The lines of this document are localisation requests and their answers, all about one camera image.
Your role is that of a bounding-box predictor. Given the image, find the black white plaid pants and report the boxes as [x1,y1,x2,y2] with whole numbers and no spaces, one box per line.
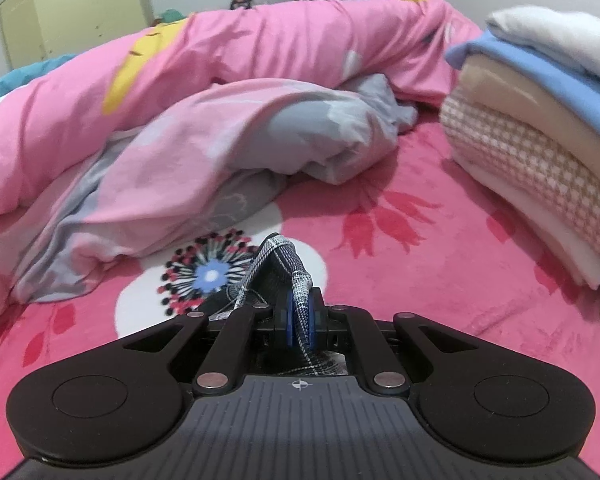
[197,233,348,376]

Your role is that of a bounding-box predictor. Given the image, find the pink floral bed blanket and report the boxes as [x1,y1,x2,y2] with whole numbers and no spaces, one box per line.
[0,115,600,477]

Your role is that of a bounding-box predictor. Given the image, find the pink blue patterned duvet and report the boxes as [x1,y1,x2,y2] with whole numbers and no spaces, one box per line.
[0,0,480,315]

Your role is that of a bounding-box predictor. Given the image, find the beige blue folded bedding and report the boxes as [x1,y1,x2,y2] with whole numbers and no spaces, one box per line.
[440,6,600,288]

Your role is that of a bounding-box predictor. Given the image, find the pale yellow wardrobe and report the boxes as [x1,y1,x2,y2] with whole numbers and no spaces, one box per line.
[0,0,152,68]

